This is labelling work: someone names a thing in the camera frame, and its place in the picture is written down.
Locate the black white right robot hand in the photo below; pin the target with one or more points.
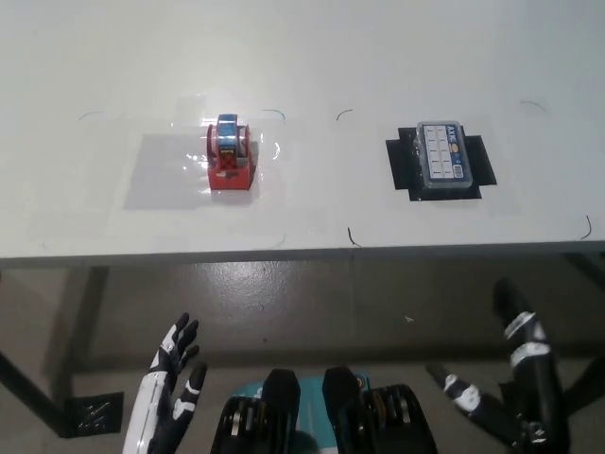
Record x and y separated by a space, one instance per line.
534 369

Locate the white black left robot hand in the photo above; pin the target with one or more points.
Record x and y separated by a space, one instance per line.
160 378

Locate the clear blue screw box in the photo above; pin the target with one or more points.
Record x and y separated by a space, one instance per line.
442 156

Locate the red tape dispenser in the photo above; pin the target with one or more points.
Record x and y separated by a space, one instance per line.
229 179

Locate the black tape patch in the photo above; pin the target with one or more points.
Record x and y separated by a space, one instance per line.
401 161

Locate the black table leg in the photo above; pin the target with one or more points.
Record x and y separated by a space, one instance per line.
588 378
28 385

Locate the black teal robot body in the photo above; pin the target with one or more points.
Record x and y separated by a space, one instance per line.
378 416

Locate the grey rectangular paper sheet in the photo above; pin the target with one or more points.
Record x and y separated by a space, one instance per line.
160 175

